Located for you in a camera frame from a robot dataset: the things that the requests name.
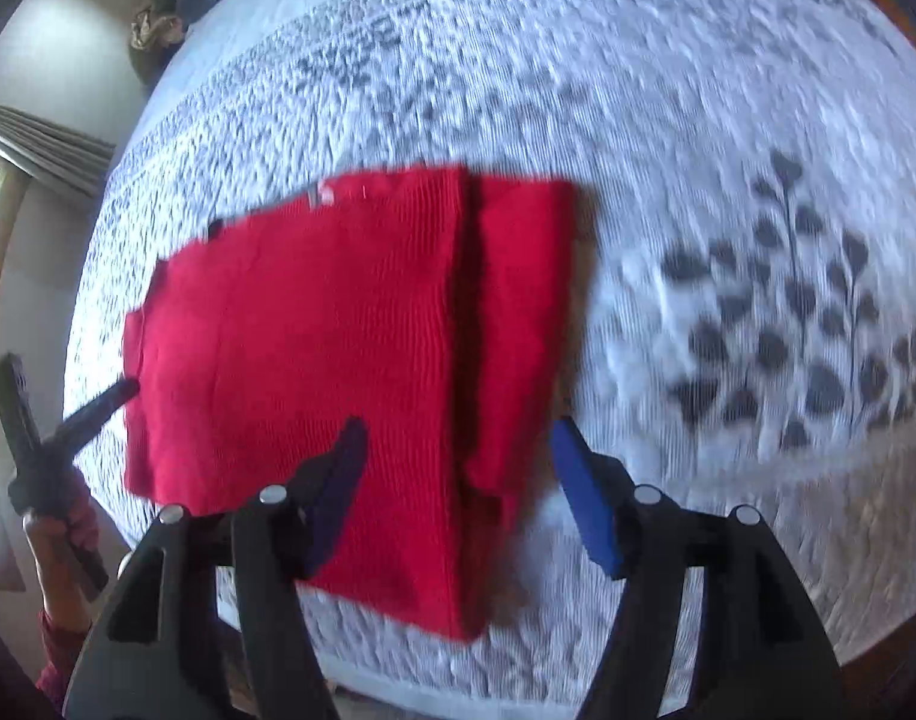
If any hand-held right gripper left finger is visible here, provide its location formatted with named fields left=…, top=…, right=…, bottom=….
left=64, top=416, right=369, bottom=720

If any person's left hand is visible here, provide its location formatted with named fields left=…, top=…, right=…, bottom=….
left=23, top=499, right=103, bottom=623

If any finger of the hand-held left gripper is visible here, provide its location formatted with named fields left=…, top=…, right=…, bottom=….
left=53, top=379, right=141, bottom=458
left=0, top=352, right=51, bottom=466

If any red knitted sweater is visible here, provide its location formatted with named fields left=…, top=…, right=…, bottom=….
left=122, top=163, right=580, bottom=643

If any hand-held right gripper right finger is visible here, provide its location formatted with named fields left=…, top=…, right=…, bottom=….
left=551, top=416, right=852, bottom=720

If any person's left forearm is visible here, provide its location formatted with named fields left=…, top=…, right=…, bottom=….
left=34, top=607, right=93, bottom=715

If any grey floral quilt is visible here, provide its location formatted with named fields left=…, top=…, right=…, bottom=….
left=64, top=0, right=916, bottom=700

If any beige crumpled cloth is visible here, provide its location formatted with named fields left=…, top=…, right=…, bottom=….
left=130, top=4, right=185, bottom=55

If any grey window curtain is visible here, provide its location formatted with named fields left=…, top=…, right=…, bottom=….
left=0, top=96, right=118, bottom=200

